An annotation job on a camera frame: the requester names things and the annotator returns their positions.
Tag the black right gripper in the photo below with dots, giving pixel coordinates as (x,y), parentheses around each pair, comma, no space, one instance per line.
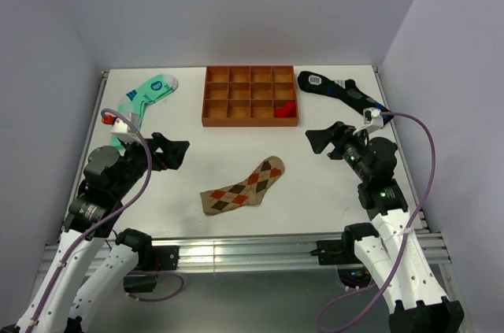
(339,135)

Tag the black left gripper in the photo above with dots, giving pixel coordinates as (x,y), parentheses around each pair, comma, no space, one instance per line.
(172,151)

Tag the brown argyle sock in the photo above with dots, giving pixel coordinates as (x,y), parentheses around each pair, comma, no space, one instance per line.
(249,192)

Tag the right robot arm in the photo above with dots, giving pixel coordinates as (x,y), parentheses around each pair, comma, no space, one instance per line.
(387,245)

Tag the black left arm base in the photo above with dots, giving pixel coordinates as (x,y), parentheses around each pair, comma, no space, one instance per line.
(155,277)

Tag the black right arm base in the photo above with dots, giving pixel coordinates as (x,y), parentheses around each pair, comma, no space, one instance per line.
(351,272)

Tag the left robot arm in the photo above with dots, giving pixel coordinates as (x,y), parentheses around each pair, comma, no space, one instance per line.
(68,297)

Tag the red rolled sock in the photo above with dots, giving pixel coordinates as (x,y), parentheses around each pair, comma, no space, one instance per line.
(287,110)

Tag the black blue sock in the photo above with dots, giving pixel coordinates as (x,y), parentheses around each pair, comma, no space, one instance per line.
(344,90)

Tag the mint green sock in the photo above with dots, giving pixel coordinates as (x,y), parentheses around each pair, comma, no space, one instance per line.
(134,103)

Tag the orange compartment tray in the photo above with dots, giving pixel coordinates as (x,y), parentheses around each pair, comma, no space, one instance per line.
(247,95)

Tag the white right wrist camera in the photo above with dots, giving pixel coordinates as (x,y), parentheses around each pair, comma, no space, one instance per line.
(373,121)

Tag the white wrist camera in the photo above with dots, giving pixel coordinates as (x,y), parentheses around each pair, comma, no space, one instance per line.
(120,131)
(373,121)

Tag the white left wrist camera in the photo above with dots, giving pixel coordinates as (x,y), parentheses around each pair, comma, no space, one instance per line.
(120,131)

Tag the aluminium frame rail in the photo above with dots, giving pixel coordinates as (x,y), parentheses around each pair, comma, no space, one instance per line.
(251,253)

